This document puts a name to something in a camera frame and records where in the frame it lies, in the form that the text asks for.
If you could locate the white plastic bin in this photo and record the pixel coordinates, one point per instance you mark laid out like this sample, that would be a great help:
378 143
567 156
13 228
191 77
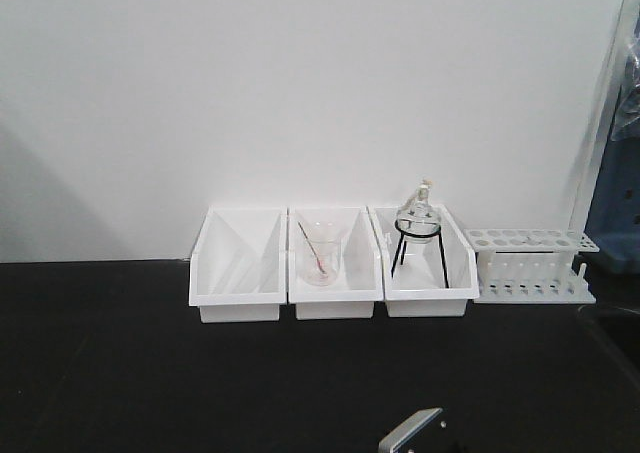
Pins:
238 267
417 287
359 283

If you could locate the white plastic bin middle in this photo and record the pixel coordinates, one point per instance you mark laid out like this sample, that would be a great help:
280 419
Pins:
359 283

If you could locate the white plastic bin left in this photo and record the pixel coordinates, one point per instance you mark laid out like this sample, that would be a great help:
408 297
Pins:
238 267

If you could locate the white test tube rack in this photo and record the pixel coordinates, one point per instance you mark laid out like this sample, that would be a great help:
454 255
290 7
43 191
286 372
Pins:
530 266

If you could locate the black metal tripod stand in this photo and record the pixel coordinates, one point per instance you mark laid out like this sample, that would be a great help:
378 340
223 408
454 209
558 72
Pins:
400 253

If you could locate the red stirring rod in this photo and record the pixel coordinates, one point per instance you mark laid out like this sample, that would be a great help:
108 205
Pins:
318 262

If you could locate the blue equipment at right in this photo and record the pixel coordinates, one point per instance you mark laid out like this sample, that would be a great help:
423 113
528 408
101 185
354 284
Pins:
613 222

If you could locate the glass beaker in bin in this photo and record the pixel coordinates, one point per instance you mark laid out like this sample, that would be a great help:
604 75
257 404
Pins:
321 252

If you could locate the white plastic bin right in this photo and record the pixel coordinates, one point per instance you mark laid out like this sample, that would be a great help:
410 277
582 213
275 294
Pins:
417 287

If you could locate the round glass flask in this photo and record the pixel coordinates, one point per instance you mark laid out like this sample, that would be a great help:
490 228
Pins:
417 218

